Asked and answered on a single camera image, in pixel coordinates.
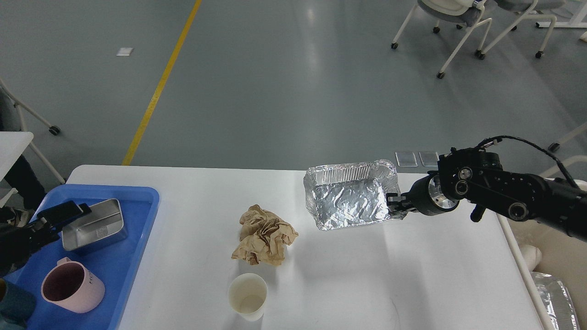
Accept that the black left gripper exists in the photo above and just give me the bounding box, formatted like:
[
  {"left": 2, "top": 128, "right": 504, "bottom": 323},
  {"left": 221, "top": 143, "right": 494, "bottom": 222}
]
[{"left": 0, "top": 201, "right": 92, "bottom": 278}]

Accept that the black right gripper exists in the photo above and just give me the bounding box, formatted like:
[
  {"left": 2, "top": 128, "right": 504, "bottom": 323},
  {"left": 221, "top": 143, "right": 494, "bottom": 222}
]
[{"left": 386, "top": 173, "right": 459, "bottom": 219}]

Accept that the stainless steel square tray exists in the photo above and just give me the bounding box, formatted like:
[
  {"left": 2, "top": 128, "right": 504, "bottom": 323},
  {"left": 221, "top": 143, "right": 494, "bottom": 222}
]
[{"left": 61, "top": 198, "right": 128, "bottom": 256}]

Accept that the aluminium foil container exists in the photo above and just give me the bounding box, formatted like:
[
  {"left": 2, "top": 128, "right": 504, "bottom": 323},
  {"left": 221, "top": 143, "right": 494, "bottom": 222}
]
[{"left": 303, "top": 159, "right": 407, "bottom": 231}]

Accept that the pink plastic mug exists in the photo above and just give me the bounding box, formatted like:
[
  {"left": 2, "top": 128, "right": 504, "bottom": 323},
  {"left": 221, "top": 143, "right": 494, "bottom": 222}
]
[{"left": 40, "top": 257, "right": 105, "bottom": 314}]

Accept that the white paper cup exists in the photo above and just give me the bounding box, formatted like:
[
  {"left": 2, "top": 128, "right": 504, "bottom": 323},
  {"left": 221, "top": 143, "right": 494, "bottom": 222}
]
[{"left": 228, "top": 273, "right": 268, "bottom": 322}]

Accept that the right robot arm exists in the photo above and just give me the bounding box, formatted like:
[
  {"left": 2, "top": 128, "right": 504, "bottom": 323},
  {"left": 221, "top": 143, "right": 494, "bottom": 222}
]
[{"left": 386, "top": 135, "right": 587, "bottom": 242}]

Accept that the floor outlet plate left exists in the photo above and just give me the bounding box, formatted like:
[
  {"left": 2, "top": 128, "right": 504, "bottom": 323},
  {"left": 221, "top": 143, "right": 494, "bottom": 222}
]
[{"left": 395, "top": 152, "right": 419, "bottom": 168}]

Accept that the floor outlet plate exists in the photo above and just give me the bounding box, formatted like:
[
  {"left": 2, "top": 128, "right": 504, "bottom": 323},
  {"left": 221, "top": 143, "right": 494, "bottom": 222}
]
[
  {"left": 418, "top": 152, "right": 439, "bottom": 167},
  {"left": 395, "top": 152, "right": 419, "bottom": 168}
]

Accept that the floor outlet plate right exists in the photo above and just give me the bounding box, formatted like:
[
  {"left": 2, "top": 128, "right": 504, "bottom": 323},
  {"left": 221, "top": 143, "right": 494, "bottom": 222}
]
[{"left": 418, "top": 152, "right": 439, "bottom": 167}]

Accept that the blue plastic tray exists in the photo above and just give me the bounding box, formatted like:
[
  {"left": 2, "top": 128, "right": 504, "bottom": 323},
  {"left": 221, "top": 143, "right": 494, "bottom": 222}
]
[{"left": 6, "top": 184, "right": 160, "bottom": 330}]

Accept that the white side table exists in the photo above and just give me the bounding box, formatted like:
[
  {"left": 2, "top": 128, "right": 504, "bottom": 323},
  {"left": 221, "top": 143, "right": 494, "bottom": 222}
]
[{"left": 0, "top": 132, "right": 34, "bottom": 180}]

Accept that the dark teal object corner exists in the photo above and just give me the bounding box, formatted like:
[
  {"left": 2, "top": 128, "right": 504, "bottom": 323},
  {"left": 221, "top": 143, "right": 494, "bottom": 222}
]
[{"left": 0, "top": 279, "right": 36, "bottom": 330}]

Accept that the crumpled brown paper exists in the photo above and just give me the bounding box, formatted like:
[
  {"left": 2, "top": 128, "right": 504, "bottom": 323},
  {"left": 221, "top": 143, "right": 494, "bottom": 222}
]
[{"left": 231, "top": 204, "right": 299, "bottom": 267}]

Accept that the beige plastic bin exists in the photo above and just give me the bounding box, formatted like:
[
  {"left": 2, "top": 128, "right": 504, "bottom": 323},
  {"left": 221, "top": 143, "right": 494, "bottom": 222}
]
[{"left": 497, "top": 215, "right": 587, "bottom": 330}]

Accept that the white chair leg with caster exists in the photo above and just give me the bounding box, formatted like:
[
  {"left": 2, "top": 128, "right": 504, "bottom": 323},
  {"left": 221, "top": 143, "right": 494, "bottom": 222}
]
[{"left": 547, "top": 122, "right": 587, "bottom": 153}]

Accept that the foil item in bin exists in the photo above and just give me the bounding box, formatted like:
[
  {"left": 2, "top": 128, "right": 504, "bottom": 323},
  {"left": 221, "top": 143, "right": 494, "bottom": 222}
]
[{"left": 531, "top": 272, "right": 580, "bottom": 330}]

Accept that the white grey chair left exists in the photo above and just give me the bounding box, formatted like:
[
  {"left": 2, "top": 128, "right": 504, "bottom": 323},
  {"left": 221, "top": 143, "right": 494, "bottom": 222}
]
[{"left": 390, "top": 0, "right": 492, "bottom": 79}]

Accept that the white grey chair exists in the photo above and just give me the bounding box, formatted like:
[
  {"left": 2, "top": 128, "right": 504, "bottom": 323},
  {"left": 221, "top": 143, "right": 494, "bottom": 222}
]
[
  {"left": 390, "top": 0, "right": 492, "bottom": 79},
  {"left": 475, "top": 0, "right": 566, "bottom": 60}
]

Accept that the white grey chair right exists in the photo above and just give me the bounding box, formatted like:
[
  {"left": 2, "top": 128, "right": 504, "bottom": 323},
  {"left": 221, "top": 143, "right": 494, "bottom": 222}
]
[{"left": 475, "top": 0, "right": 566, "bottom": 60}]

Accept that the white desk base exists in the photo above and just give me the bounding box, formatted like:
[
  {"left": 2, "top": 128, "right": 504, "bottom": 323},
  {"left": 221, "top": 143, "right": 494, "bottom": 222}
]
[{"left": 542, "top": 0, "right": 587, "bottom": 29}]

